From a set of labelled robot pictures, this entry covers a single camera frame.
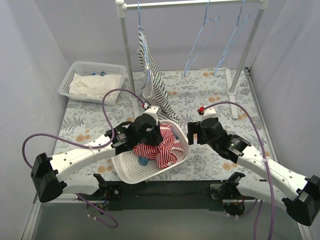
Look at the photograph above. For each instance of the white folded cloth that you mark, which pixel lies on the white folded cloth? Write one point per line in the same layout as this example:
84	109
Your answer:
94	85

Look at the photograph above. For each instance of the red white striped tank top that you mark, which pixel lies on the red white striped tank top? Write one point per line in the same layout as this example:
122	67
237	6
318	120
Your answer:
168	152

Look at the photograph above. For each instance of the floral table mat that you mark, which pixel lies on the floral table mat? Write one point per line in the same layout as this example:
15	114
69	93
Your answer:
84	122

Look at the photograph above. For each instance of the white oval perforated basket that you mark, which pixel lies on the white oval perforated basket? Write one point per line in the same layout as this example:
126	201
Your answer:
129	170

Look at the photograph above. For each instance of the black white striped tank top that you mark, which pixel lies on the black white striped tank top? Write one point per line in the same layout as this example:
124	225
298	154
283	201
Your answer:
156	93

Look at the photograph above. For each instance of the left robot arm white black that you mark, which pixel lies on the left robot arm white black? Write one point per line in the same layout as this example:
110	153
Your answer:
52	175

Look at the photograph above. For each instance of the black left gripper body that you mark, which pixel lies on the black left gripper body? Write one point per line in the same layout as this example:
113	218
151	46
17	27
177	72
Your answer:
153	137

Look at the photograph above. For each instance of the blue wire hanger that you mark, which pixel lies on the blue wire hanger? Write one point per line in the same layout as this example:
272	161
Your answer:
240	24
203	37

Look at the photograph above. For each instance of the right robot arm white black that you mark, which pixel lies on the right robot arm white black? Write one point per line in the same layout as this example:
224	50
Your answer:
297	194

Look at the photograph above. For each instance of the white clothes rack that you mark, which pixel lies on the white clothes rack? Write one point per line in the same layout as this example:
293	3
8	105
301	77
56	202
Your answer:
231	83

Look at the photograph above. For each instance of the small blue item in basket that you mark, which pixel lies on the small blue item in basket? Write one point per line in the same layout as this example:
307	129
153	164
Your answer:
101	74

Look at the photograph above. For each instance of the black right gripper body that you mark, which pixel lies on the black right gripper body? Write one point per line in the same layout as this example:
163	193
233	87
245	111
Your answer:
193	132

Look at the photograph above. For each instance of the white rectangular basket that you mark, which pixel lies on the white rectangular basket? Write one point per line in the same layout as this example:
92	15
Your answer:
86	68

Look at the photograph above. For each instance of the blue garment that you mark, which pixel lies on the blue garment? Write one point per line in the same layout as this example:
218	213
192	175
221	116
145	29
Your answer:
143	161

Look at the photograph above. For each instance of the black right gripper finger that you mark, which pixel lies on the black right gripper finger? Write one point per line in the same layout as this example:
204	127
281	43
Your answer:
192	138
194	128

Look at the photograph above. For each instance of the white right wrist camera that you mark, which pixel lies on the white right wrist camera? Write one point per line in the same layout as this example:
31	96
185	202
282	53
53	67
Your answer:
206	113

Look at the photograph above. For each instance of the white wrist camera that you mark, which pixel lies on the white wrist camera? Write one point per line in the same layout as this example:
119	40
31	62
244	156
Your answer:
153	112
206	113

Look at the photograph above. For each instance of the blue hanger with striped top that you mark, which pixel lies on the blue hanger with striped top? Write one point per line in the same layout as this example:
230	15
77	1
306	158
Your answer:
145	49

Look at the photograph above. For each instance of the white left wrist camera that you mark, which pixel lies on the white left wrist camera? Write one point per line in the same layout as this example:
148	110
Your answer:
153	112

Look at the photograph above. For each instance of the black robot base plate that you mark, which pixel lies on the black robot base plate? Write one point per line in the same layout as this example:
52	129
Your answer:
211	195

